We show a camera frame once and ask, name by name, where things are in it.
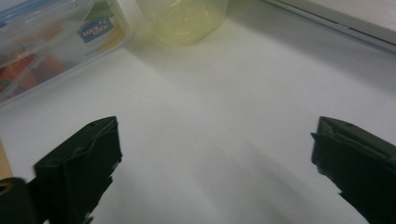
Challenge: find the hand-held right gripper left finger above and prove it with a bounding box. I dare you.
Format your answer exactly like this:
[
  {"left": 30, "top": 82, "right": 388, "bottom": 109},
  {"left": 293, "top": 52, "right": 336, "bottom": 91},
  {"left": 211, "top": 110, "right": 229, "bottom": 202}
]
[{"left": 33, "top": 116, "right": 123, "bottom": 224}]

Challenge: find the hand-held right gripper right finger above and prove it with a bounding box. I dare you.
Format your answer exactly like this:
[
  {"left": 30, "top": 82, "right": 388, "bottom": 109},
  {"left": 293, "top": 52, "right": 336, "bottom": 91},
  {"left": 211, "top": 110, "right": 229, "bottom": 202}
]
[{"left": 310, "top": 116, "right": 396, "bottom": 224}]

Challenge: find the white wire rack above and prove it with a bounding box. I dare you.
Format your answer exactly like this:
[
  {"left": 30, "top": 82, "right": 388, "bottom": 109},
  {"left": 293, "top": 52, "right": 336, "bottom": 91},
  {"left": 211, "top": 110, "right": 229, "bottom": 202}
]
[{"left": 263, "top": 0, "right": 396, "bottom": 53}]

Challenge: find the clear food container blue lid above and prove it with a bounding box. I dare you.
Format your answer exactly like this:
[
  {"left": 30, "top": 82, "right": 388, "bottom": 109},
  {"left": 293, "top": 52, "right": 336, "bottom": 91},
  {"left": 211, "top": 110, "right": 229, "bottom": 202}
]
[{"left": 0, "top": 0, "right": 135, "bottom": 109}]

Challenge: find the white table mat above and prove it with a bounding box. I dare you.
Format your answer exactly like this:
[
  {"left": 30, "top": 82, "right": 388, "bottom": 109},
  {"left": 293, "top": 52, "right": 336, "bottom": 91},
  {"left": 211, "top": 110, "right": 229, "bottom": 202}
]
[{"left": 0, "top": 0, "right": 396, "bottom": 224}]

